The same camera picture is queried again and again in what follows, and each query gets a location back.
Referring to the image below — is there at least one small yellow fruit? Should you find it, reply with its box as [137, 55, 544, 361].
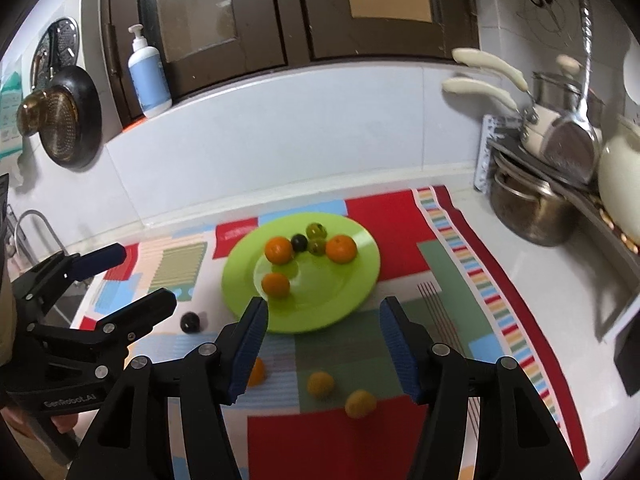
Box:
[345, 390, 378, 419]
[306, 371, 336, 398]

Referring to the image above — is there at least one colourful patchwork tablecloth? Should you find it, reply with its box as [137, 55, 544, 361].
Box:
[70, 185, 591, 480]

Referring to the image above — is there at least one dark wooden window frame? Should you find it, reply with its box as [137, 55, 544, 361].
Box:
[82, 0, 481, 133]

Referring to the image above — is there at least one blue white soap dispenser bottle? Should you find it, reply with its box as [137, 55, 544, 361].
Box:
[127, 25, 173, 118]

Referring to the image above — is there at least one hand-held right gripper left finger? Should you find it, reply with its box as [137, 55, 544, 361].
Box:
[67, 296, 271, 480]

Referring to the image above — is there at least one green plate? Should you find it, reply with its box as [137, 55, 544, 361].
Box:
[221, 212, 381, 335]

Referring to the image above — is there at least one small brass round pan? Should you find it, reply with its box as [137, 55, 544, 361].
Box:
[16, 91, 52, 137]

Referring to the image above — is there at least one brass perforated strainer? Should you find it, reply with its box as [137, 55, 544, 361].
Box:
[37, 89, 84, 161]

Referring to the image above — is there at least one person's left hand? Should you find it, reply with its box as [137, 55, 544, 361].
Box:
[0, 405, 78, 439]

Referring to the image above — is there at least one cream saucepan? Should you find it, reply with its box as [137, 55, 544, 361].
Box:
[442, 77, 562, 157]

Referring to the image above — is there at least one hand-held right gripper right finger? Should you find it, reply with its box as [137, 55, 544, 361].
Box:
[379, 296, 583, 480]

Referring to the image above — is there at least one thin gooseneck faucet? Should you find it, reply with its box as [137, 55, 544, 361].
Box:
[14, 209, 64, 262]

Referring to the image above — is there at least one large orange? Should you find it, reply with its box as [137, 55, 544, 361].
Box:
[326, 234, 358, 264]

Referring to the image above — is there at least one white kettle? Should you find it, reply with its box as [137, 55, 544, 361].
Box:
[598, 115, 640, 247]

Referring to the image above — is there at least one metal spatula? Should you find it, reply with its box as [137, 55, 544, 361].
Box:
[542, 0, 604, 184]

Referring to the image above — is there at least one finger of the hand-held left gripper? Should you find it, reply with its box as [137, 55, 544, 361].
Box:
[30, 287, 178, 356]
[12, 243, 128, 311]

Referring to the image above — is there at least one steel lidded pot cream handle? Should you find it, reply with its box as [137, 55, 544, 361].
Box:
[451, 47, 607, 127]

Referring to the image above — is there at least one large steel pot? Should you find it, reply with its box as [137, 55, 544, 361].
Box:
[488, 162, 584, 248]

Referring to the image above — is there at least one black frying pan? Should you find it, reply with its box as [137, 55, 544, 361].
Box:
[39, 65, 104, 170]

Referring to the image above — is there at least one metal dish rack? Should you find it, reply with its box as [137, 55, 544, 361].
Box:
[472, 115, 640, 344]

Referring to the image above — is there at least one metal steamer plate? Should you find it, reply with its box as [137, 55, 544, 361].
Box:
[30, 16, 81, 93]

